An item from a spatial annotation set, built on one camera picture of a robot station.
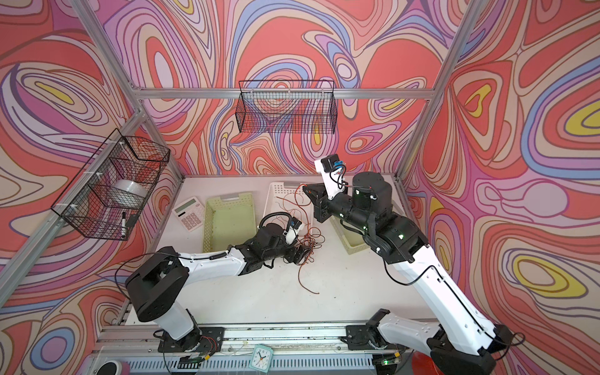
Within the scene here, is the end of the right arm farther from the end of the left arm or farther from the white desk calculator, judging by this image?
the white desk calculator

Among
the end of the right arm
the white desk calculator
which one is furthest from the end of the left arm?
the white desk calculator

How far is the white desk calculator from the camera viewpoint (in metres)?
1.02
